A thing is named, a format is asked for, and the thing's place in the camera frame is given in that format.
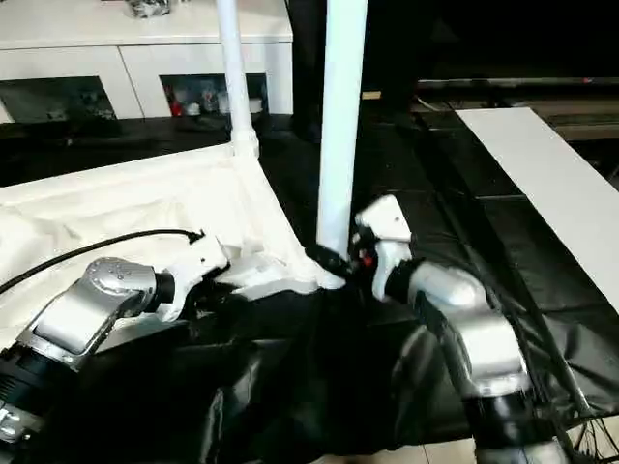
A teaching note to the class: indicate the white plastic table top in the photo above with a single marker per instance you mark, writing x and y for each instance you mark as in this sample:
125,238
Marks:
135,203

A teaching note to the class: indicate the white plastic table leg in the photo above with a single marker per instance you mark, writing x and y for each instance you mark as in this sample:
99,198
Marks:
341,121
239,77

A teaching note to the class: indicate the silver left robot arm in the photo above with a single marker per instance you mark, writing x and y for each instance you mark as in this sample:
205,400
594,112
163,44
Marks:
82,314

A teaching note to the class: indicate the black work mat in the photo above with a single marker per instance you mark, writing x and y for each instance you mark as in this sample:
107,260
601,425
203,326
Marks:
338,377

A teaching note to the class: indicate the small yellow-brown block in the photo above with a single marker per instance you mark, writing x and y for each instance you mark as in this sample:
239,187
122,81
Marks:
370,94

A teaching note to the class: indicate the white flat board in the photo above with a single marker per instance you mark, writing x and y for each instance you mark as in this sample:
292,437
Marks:
546,179

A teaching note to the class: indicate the grey thin tube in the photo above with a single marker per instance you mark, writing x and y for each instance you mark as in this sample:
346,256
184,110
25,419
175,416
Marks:
561,367

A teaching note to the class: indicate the white cabinet with glass doors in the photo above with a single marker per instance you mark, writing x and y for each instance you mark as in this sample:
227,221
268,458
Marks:
121,53

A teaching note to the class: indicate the small grey object on cabinet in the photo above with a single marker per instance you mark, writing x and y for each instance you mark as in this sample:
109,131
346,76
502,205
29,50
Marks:
147,7

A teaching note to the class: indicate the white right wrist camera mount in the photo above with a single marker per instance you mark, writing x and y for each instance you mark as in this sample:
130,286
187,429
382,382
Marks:
387,227

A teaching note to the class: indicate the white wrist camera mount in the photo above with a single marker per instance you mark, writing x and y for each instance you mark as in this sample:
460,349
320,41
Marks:
387,227
198,266

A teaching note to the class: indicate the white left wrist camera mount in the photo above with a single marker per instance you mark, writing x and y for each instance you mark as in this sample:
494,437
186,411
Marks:
198,266

